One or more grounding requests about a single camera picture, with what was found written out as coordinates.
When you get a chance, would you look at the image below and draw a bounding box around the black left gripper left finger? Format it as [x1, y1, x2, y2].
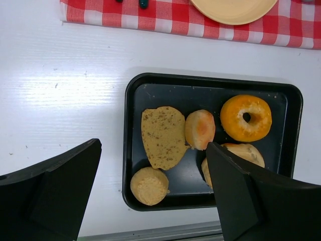
[1, 139, 102, 240]

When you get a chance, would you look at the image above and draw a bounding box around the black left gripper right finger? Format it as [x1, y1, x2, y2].
[206, 143, 320, 240]

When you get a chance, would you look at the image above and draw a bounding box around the orange glazed donut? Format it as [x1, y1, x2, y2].
[220, 94, 272, 142]

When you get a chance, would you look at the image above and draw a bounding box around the small round bun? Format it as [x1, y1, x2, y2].
[185, 109, 216, 151]

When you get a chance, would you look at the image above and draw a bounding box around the flat speckled bread slice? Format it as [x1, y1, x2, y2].
[141, 106, 190, 170]

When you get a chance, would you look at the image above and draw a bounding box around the pale bagel with hole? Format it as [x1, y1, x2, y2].
[201, 143, 265, 189]

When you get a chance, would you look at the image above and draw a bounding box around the round yellow muffin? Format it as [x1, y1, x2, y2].
[130, 167, 169, 206]

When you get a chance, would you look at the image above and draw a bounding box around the black baking tray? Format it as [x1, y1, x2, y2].
[122, 73, 303, 211]

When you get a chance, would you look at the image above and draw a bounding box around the red white checkered cloth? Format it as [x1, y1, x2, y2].
[59, 1, 320, 50]

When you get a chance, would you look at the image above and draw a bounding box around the beige round plate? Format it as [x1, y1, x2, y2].
[191, 0, 277, 25]

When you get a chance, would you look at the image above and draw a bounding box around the aluminium front rail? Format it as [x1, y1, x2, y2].
[78, 221, 224, 241]

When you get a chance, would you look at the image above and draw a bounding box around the gold spoon black handle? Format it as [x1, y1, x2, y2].
[138, 0, 149, 9]

